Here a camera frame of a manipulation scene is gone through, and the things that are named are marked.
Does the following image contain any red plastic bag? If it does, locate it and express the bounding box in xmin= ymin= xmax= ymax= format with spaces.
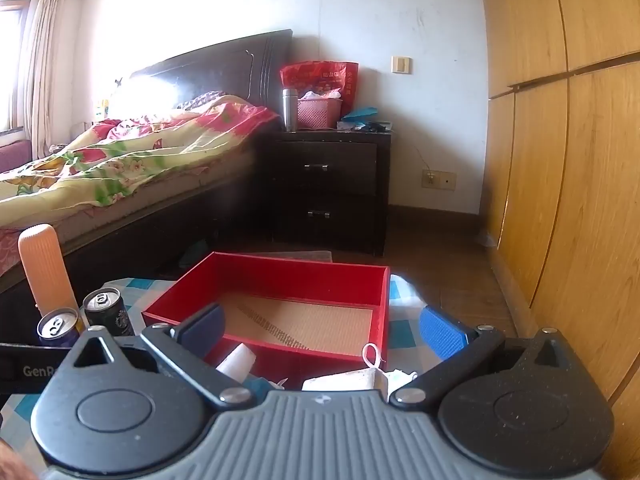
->
xmin=279 ymin=61 xmax=360 ymax=119

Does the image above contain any light blue plush toy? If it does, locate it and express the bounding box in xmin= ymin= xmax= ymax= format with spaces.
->
xmin=244 ymin=376 xmax=286 ymax=397

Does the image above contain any thin wall cable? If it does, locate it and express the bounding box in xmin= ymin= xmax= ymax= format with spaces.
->
xmin=412 ymin=144 xmax=433 ymax=181

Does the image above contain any dark wooden nightstand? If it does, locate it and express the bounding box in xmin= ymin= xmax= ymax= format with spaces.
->
xmin=256 ymin=129 xmax=392 ymax=257

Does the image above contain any maroon bench cushion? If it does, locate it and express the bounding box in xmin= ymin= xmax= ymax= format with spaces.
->
xmin=0 ymin=140 xmax=34 ymax=174

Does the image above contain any steel thermos flask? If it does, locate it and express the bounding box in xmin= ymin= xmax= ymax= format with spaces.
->
xmin=281 ymin=88 xmax=299 ymax=133

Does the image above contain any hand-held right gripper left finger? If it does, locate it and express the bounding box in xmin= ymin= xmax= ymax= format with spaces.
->
xmin=61 ymin=304 xmax=256 ymax=407

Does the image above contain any orange ribbed bottle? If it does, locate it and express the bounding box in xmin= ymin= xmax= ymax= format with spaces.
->
xmin=18 ymin=224 xmax=79 ymax=322

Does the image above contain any grey pillow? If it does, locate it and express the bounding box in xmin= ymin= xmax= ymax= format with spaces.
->
xmin=174 ymin=90 xmax=227 ymax=111

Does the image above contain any black drink can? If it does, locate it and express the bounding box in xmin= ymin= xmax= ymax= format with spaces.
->
xmin=82 ymin=287 xmax=136 ymax=339

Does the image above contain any person's left forearm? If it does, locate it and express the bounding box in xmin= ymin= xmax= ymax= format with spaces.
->
xmin=0 ymin=441 xmax=25 ymax=480

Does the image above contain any blue white checkered tablecloth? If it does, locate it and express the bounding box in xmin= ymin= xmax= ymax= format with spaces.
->
xmin=0 ymin=272 xmax=443 ymax=480

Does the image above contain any window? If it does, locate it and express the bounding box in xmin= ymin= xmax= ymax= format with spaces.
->
xmin=0 ymin=0 xmax=32 ymax=133

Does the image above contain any beige wall outlet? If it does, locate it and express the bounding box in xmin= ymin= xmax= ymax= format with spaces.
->
xmin=422 ymin=170 xmax=457 ymax=191

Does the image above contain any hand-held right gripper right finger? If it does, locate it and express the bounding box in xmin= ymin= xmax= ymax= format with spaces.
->
xmin=389 ymin=306 xmax=581 ymax=407

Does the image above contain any pink plastic basket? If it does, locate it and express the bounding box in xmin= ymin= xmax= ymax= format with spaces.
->
xmin=297 ymin=97 xmax=344 ymax=131

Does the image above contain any beige curtain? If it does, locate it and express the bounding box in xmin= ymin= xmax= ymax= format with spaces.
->
xmin=19 ymin=0 xmax=64 ymax=159

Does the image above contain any teal paper packet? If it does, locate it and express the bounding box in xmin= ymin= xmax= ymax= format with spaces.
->
xmin=341 ymin=106 xmax=380 ymax=124

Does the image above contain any blue drink can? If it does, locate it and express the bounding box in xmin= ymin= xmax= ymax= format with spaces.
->
xmin=37 ymin=307 xmax=86 ymax=349

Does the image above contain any light blue face mask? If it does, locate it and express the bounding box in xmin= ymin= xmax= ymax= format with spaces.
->
xmin=362 ymin=343 xmax=419 ymax=392

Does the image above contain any dark wooden bed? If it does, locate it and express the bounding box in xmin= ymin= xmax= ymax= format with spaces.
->
xmin=0 ymin=29 xmax=294 ymax=313

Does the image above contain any wooden wardrobe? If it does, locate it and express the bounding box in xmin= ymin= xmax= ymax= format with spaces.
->
xmin=475 ymin=0 xmax=640 ymax=461

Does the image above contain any bed with floral quilt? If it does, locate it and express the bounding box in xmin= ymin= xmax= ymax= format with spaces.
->
xmin=0 ymin=94 xmax=281 ymax=208

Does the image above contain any white sponge block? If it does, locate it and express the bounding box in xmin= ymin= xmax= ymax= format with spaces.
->
xmin=301 ymin=367 xmax=387 ymax=394

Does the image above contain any red cardboard box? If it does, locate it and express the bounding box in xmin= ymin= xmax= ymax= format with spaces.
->
xmin=142 ymin=251 xmax=392 ymax=377

